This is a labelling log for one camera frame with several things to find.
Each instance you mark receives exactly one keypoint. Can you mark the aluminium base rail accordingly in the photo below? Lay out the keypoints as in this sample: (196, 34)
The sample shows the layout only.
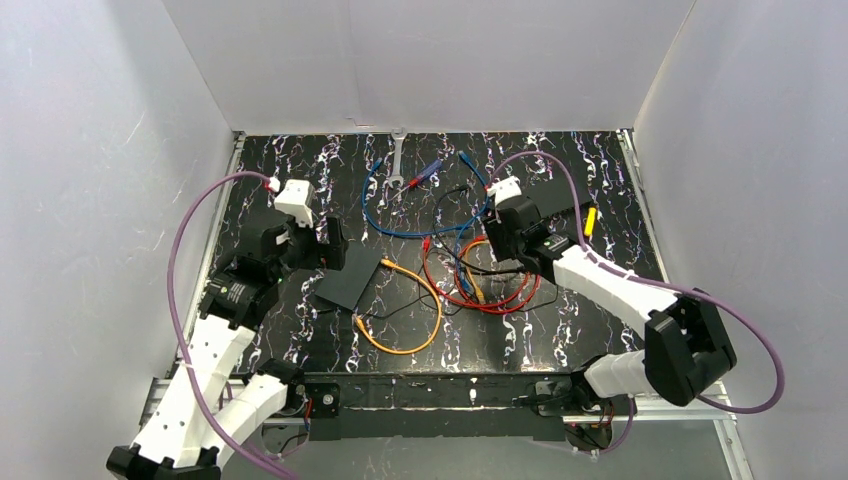
(546, 395)

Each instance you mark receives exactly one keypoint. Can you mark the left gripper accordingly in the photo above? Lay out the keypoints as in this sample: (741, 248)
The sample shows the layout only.
(333, 240)

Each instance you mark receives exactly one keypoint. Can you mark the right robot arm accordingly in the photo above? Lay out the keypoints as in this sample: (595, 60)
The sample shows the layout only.
(686, 347)

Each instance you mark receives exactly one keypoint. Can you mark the black network switch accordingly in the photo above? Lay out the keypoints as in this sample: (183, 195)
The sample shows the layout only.
(552, 198)
(344, 288)

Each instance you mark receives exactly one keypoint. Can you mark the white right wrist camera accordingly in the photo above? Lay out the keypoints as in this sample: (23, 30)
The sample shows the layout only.
(502, 190)

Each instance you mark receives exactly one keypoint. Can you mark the blue handled screwdriver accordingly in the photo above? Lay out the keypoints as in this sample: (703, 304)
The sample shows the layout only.
(423, 175)

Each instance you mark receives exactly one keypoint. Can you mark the silver wrench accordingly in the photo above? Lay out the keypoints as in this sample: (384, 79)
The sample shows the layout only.
(395, 179)

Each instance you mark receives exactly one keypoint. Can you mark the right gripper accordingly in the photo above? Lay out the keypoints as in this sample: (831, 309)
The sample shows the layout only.
(553, 210)

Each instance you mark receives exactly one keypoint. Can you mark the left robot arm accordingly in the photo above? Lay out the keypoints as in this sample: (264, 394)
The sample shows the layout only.
(185, 438)

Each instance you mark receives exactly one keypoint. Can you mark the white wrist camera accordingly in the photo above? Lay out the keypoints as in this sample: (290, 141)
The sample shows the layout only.
(502, 190)
(295, 199)

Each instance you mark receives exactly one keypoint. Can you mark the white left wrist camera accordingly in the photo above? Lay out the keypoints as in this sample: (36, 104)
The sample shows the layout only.
(295, 199)

